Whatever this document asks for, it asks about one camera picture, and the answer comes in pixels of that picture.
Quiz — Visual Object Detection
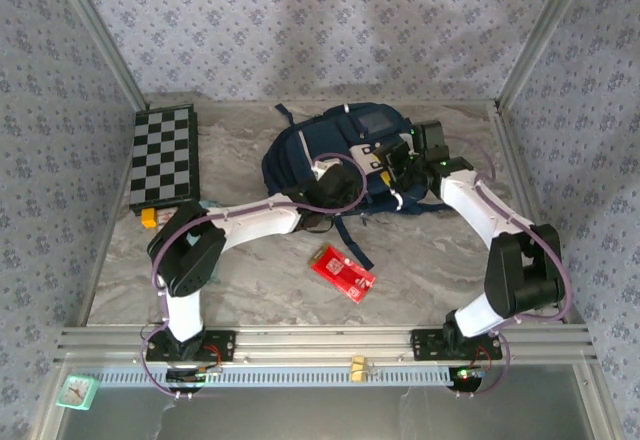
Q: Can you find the red snack packet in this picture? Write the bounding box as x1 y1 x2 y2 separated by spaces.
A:
309 244 377 305

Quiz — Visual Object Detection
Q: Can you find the left controller board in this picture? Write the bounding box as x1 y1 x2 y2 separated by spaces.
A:
166 367 225 389

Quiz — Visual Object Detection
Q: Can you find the aluminium frame post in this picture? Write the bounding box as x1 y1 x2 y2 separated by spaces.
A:
494 0 596 110
49 0 151 110

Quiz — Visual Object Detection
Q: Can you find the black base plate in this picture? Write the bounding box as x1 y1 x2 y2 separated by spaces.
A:
145 329 237 363
410 328 504 361

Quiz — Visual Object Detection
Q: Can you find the right aluminium frame post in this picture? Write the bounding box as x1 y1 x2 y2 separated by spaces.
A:
494 0 596 110

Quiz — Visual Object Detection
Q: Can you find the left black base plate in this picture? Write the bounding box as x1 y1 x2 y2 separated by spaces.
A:
145 329 237 363

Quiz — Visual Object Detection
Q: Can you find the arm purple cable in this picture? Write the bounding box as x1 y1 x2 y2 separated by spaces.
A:
442 133 573 400
141 152 369 401

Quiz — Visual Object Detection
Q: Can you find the right aluminium side rail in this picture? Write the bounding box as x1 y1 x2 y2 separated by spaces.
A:
492 102 591 329

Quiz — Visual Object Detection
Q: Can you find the right controller board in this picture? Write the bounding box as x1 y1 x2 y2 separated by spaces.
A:
448 366 487 392

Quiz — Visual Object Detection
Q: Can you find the tan clip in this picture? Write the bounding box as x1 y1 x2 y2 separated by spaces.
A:
350 355 370 384

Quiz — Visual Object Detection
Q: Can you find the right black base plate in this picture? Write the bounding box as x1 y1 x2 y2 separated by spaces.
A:
410 328 504 361

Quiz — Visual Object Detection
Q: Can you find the left aluminium frame post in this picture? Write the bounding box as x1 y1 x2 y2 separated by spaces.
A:
49 0 151 110

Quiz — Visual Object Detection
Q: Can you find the left aluminium side rail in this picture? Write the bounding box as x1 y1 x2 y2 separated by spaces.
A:
77 104 149 329

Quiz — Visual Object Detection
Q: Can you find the black grey chessboard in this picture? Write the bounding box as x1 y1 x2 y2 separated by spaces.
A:
128 104 200 216

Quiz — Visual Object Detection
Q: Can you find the grey slotted cable duct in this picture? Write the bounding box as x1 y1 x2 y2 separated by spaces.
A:
94 365 457 388

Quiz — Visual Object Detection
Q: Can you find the floral fabric backdrop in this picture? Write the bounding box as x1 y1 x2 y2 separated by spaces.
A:
0 0 640 440

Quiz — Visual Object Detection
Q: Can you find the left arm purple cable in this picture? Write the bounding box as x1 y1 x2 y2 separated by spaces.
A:
141 152 369 401

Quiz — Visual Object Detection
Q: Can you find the controller board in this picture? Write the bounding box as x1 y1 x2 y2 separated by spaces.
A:
166 367 225 389
448 366 487 392

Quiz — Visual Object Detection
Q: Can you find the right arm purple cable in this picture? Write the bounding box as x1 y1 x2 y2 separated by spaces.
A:
442 133 573 400

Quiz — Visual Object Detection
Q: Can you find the navy blue backpack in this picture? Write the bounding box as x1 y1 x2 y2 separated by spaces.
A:
261 102 451 271

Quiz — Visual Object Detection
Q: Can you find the mint green alarm clock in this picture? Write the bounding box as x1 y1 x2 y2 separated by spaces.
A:
55 374 100 411

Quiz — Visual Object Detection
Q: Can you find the aluminium side rail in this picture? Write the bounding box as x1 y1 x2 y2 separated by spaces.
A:
77 104 149 329
492 102 591 329

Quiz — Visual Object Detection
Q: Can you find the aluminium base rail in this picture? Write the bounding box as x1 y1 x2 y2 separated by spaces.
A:
53 326 599 365

